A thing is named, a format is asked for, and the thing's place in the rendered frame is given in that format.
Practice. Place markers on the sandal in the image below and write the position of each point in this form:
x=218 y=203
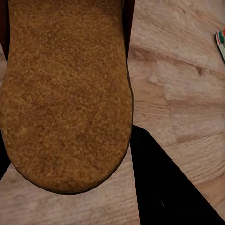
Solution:
x=66 y=101

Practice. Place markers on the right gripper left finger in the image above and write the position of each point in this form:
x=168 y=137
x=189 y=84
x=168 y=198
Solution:
x=4 y=159

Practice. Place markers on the gym shoe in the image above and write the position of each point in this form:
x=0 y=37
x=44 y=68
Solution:
x=220 y=40

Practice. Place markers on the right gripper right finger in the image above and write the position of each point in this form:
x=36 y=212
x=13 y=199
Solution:
x=165 y=195

